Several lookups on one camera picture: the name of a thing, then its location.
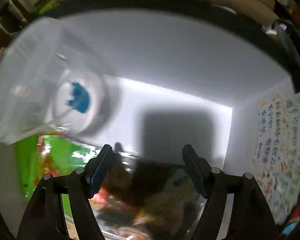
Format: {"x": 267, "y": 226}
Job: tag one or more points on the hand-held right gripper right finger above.
{"x": 193, "y": 170}

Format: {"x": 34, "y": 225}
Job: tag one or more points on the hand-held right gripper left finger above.
{"x": 100, "y": 170}

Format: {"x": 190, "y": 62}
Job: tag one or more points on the green snack bag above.
{"x": 55, "y": 152}

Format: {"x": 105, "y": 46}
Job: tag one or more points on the white packet colourful script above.
{"x": 280, "y": 142}

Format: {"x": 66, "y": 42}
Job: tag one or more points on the clear plastic jar blue print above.
{"x": 40, "y": 80}

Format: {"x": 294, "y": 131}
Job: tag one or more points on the black storage box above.
{"x": 165, "y": 55}

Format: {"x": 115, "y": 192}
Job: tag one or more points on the red blue packet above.
{"x": 293, "y": 217}

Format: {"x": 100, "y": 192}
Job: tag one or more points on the lavender black long object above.
{"x": 275, "y": 27}

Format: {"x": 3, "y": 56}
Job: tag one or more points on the green plastic bag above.
{"x": 46, "y": 6}

